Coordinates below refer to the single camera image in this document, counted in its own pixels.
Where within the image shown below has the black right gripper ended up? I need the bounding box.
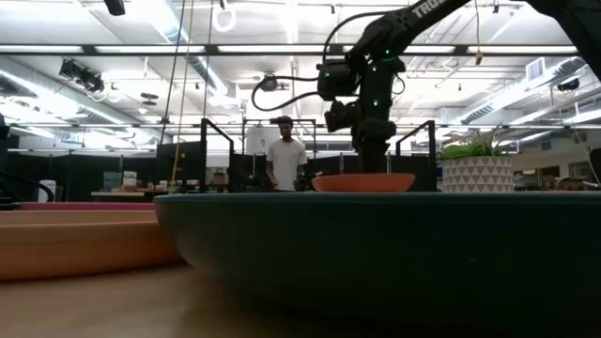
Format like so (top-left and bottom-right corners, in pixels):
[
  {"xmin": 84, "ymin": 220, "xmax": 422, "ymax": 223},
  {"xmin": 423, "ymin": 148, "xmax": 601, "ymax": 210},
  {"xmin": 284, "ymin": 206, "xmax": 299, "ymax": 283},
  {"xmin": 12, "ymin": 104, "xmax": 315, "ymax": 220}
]
[{"xmin": 316, "ymin": 51, "xmax": 408, "ymax": 175}]

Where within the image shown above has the orange bowl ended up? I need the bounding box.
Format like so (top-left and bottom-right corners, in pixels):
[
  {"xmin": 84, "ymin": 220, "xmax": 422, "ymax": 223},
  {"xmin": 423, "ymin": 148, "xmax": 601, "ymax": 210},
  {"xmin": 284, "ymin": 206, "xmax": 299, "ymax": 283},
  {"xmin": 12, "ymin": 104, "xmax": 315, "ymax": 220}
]
[{"xmin": 311, "ymin": 172, "xmax": 417, "ymax": 193}]

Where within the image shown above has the dark green plate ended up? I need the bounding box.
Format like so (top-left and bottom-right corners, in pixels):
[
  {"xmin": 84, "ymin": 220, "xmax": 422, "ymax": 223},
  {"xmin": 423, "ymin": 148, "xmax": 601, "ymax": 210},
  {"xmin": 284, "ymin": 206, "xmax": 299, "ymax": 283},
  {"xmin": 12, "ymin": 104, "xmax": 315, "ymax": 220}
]
[{"xmin": 153, "ymin": 191, "xmax": 601, "ymax": 338}]

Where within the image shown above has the black metal wooden shelf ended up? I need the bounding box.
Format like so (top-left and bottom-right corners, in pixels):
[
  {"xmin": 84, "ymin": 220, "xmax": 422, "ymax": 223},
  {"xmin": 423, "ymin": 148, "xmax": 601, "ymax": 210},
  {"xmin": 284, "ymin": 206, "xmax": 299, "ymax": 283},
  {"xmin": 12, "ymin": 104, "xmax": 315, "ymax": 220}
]
[{"xmin": 200, "ymin": 117, "xmax": 439, "ymax": 194}]

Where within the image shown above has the person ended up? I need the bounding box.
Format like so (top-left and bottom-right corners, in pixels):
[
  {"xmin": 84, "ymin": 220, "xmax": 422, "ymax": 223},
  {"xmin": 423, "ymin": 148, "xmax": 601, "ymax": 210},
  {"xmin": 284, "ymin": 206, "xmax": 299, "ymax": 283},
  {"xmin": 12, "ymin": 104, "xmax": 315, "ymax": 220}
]
[{"xmin": 265, "ymin": 115, "xmax": 309, "ymax": 192}]

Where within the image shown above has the green plant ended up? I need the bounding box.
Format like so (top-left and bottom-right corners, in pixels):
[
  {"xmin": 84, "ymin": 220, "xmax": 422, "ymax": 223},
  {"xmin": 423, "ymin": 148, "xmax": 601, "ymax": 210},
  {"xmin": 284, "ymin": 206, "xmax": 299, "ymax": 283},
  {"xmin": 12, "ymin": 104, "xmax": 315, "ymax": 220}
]
[{"xmin": 439, "ymin": 126, "xmax": 513, "ymax": 161}]

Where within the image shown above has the white triangle pattern planter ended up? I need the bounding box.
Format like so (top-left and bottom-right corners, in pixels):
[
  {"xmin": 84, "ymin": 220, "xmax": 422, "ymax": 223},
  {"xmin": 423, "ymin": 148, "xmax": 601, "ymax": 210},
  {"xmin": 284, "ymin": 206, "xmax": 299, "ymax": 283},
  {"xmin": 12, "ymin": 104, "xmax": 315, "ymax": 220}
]
[{"xmin": 440, "ymin": 155, "xmax": 516, "ymax": 194}]

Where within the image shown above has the background wooden table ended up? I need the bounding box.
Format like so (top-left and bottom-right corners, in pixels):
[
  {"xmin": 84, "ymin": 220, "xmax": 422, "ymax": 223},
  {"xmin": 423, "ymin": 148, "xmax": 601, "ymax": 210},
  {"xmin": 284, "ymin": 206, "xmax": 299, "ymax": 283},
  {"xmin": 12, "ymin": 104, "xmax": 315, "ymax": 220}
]
[{"xmin": 90, "ymin": 189, "xmax": 157, "ymax": 198}]

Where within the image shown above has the magenta plate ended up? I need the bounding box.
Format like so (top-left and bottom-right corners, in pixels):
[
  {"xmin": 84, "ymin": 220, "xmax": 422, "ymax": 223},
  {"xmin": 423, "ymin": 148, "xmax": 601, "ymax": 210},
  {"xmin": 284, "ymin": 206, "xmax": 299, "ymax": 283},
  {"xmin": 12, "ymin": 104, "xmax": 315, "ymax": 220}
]
[{"xmin": 17, "ymin": 201, "xmax": 157, "ymax": 211}]

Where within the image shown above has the black ceiling spotlight cluster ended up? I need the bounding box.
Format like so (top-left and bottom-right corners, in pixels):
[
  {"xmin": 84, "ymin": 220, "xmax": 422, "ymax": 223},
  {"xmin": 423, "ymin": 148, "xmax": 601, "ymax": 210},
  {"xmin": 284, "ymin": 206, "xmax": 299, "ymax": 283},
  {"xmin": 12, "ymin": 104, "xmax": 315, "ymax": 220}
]
[{"xmin": 57, "ymin": 58, "xmax": 106, "ymax": 95}]

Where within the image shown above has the peach plate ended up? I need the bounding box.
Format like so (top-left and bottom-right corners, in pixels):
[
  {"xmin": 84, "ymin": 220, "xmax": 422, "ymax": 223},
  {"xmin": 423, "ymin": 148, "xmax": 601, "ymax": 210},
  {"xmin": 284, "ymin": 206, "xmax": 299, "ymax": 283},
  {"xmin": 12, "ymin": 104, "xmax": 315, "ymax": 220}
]
[{"xmin": 0, "ymin": 208, "xmax": 183, "ymax": 283}]

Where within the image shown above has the white canister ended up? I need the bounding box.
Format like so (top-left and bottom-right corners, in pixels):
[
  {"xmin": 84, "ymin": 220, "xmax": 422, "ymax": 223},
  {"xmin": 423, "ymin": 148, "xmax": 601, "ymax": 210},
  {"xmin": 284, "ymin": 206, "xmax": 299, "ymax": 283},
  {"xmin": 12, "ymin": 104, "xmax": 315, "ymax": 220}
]
[{"xmin": 38, "ymin": 179, "xmax": 57, "ymax": 204}]

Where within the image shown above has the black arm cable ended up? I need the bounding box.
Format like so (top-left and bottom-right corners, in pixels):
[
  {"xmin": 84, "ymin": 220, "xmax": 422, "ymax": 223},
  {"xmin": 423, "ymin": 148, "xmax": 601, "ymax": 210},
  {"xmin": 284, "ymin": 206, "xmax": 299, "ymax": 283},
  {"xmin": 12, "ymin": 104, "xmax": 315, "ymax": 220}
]
[{"xmin": 250, "ymin": 9, "xmax": 391, "ymax": 113}]

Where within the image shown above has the round black ceiling camera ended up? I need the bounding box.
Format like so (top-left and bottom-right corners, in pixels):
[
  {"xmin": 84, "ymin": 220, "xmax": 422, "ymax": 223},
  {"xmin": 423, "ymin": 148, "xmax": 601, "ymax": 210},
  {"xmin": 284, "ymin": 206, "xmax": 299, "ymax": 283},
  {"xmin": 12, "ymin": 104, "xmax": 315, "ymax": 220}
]
[{"xmin": 259, "ymin": 72, "xmax": 280, "ymax": 93}]

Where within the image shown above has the yellow cord with plug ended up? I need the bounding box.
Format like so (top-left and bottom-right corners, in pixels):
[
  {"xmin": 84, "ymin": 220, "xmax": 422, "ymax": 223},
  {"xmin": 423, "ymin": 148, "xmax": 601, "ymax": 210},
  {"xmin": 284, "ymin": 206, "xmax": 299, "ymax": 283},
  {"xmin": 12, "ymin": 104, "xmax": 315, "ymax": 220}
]
[{"xmin": 473, "ymin": 0, "xmax": 485, "ymax": 67}]

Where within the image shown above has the black curved hose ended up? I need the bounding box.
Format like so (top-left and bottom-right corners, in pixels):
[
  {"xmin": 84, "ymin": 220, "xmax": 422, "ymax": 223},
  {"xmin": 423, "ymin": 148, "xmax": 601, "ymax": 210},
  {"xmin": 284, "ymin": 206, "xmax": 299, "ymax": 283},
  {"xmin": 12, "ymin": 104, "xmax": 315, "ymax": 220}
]
[{"xmin": 0, "ymin": 169, "xmax": 55, "ymax": 204}]

